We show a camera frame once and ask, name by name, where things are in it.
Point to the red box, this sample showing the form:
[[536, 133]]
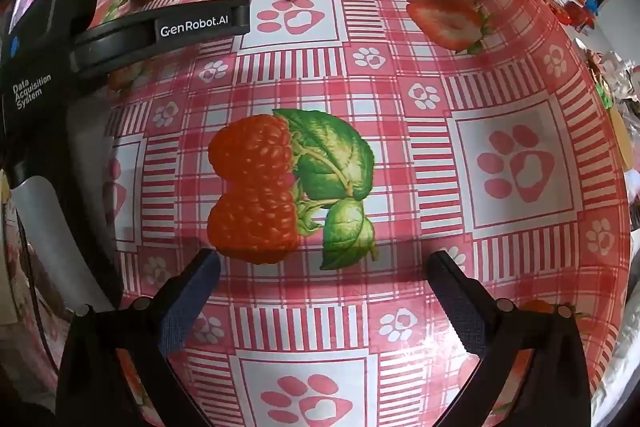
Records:
[[575, 14]]

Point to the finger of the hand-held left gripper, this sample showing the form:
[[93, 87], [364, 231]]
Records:
[[200, 26]]

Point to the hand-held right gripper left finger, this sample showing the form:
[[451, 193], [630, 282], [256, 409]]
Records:
[[187, 302]]

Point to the small blue object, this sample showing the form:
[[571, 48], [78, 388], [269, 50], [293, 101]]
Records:
[[592, 3]]

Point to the pink checked fruit-print tablecloth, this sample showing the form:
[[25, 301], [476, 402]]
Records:
[[400, 187]]

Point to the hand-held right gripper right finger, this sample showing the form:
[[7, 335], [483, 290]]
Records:
[[462, 307]]

